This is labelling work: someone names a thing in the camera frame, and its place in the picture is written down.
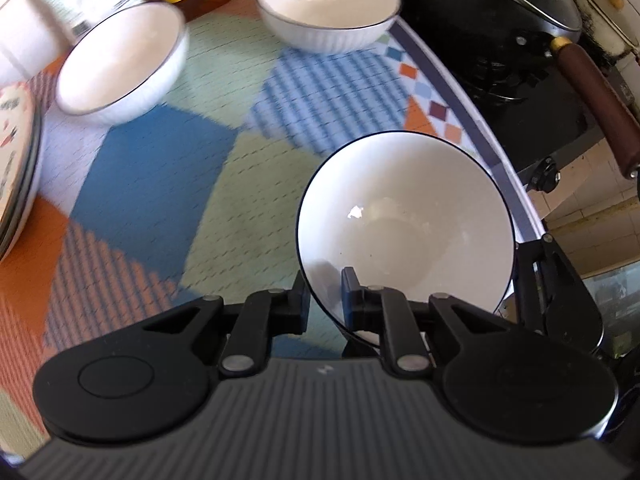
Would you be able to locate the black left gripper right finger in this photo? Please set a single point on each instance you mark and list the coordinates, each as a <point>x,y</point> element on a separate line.
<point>386,310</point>

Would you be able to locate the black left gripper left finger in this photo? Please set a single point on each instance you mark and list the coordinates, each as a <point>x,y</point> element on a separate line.
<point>264,315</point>

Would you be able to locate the white bowl black rim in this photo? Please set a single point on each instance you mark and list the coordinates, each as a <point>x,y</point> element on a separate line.
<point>407,211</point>

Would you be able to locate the pink rabbit carrot plate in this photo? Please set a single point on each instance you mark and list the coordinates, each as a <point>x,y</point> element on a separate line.
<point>17,118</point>

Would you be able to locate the colourful patchwork table mat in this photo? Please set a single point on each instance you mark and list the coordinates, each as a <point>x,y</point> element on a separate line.
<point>199,196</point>

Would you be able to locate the black gas stove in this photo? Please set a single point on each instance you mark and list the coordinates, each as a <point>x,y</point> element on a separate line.
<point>501,57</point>

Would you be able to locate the teal patterned plate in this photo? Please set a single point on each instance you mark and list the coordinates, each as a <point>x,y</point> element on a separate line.
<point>9,234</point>

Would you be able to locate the cream enamel pot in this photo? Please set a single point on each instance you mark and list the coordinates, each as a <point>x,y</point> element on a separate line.
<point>607,27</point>

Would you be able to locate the white ribbed bowl large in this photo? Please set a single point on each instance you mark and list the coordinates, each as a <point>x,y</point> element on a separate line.
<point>124,66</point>

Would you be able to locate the black wok with lid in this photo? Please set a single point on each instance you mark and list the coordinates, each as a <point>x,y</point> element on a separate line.
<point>563,23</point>

